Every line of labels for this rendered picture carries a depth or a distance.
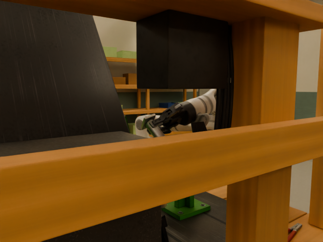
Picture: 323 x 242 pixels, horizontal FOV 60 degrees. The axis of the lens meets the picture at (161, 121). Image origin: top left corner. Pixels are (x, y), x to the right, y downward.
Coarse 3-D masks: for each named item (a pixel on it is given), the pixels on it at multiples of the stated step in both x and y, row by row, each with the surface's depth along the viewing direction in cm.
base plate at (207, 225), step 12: (204, 192) 122; (216, 204) 109; (168, 216) 99; (192, 216) 99; (204, 216) 99; (216, 216) 99; (168, 228) 91; (180, 228) 91; (192, 228) 91; (204, 228) 91; (216, 228) 91; (168, 240) 84; (180, 240) 84; (192, 240) 84; (204, 240) 84; (216, 240) 84
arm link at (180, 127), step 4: (212, 116) 128; (212, 120) 127; (180, 124) 138; (188, 124) 135; (208, 124) 127; (212, 124) 127; (176, 128) 141; (180, 128) 139; (184, 128) 138; (188, 128) 136; (208, 128) 128; (212, 128) 127
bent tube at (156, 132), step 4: (148, 116) 83; (152, 116) 83; (144, 120) 83; (148, 120) 84; (144, 124) 84; (148, 124) 83; (140, 128) 86; (144, 128) 86; (148, 128) 84; (152, 128) 83; (156, 128) 83; (152, 132) 82; (156, 132) 82; (160, 132) 82; (156, 136) 82; (160, 136) 81
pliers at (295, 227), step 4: (296, 224) 95; (300, 224) 95; (288, 228) 92; (292, 228) 92; (296, 228) 92; (288, 232) 91; (292, 232) 90; (296, 232) 90; (288, 236) 87; (292, 236) 88; (288, 240) 85
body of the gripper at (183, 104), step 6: (186, 102) 90; (186, 108) 88; (192, 108) 89; (174, 114) 86; (180, 114) 87; (186, 114) 88; (192, 114) 88; (180, 120) 90; (186, 120) 89; (192, 120) 89
